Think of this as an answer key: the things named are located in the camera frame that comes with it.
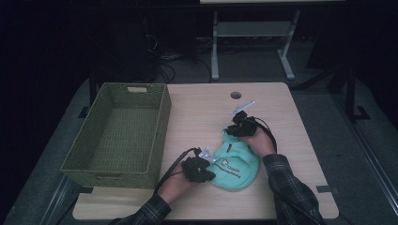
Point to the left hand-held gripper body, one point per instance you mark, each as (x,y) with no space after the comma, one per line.
(194,167)

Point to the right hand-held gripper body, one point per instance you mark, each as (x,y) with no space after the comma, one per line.
(244,123)

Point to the turquoise garment with striped lining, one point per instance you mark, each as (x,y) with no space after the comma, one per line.
(237,165)

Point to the green woven basket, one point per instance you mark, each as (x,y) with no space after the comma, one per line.
(122,137)

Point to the person's right hand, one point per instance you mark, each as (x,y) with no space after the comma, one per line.
(263,143)

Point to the person's left hand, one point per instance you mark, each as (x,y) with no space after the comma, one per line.
(173,187)

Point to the white metal stand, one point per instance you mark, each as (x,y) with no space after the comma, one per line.
(253,29)

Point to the black metal stand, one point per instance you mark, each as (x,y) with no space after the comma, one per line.
(352,93)

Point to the grey bracket at table edge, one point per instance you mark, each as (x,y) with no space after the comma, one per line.
(325,189)

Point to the black post with foot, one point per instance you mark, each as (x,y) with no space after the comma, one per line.
(92,90)

